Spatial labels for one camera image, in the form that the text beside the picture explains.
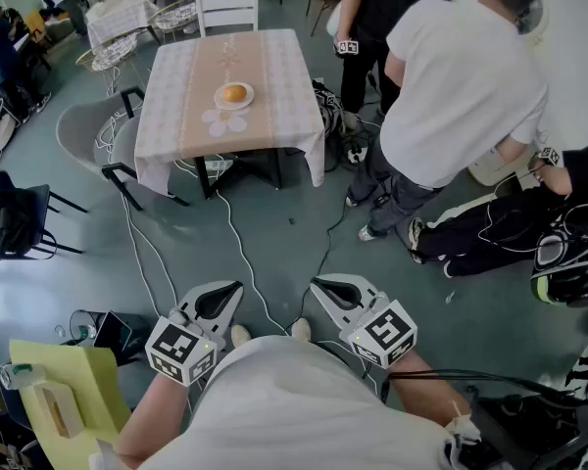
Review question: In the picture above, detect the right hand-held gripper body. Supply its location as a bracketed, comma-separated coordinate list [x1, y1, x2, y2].
[309, 273, 418, 369]

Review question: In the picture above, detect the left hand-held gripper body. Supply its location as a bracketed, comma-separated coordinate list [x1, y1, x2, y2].
[145, 280, 246, 387]

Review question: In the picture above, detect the white round plate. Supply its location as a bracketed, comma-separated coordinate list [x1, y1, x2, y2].
[213, 81, 255, 111]

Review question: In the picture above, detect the person's left forearm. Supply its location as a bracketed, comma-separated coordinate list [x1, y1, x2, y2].
[115, 369, 198, 465]

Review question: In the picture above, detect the person's right forearm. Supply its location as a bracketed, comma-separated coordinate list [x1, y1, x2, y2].
[386, 350, 471, 428]

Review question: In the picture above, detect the person's right white shoe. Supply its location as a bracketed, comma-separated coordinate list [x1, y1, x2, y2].
[291, 317, 313, 344]

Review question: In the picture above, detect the black box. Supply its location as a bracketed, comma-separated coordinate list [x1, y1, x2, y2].
[92, 310, 152, 367]

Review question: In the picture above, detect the person's white shirt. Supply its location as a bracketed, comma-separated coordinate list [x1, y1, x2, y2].
[136, 335, 453, 470]

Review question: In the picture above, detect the yellow-green paper sheet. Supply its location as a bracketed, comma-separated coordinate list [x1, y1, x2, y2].
[9, 339, 132, 470]

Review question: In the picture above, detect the cardboard tissue box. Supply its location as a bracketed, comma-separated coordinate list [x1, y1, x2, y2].
[32, 382, 88, 441]

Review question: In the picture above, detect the clear plastic bottle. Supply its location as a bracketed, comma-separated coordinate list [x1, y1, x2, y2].
[0, 362, 46, 392]

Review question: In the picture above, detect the black bag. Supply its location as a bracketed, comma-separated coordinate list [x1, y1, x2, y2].
[463, 392, 588, 470]

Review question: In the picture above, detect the black and white backpack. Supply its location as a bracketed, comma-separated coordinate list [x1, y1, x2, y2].
[529, 202, 588, 308]

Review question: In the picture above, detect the white flower-shaped coaster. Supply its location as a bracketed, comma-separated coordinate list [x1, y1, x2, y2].
[201, 107, 249, 139]

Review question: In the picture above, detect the dark blue chair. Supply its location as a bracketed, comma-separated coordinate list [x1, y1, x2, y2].
[0, 169, 90, 265]

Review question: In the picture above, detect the grey shell chair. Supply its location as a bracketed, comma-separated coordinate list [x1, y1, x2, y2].
[55, 87, 192, 212]

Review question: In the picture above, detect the pink checked tablecloth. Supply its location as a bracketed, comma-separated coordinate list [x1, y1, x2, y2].
[133, 28, 326, 197]

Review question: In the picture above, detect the white wooden chair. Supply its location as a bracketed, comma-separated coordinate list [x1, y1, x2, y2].
[195, 0, 261, 38]

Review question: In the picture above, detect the table with pale checked cloth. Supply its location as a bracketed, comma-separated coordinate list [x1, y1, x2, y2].
[84, 0, 162, 49]

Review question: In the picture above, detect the black floor cable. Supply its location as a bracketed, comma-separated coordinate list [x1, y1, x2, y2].
[283, 198, 354, 335]

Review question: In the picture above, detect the white cable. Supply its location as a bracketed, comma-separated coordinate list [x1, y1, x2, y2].
[173, 157, 290, 336]
[95, 100, 180, 320]

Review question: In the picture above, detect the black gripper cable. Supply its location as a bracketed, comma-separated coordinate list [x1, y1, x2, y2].
[380, 368, 588, 407]

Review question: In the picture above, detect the white wrist strap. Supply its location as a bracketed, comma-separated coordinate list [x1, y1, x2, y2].
[441, 400, 482, 465]

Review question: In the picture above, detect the black table frame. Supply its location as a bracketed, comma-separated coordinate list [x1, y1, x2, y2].
[194, 147, 303, 201]

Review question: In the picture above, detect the round wire chair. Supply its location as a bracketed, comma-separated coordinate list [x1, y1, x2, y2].
[74, 31, 149, 98]
[147, 0, 200, 44]

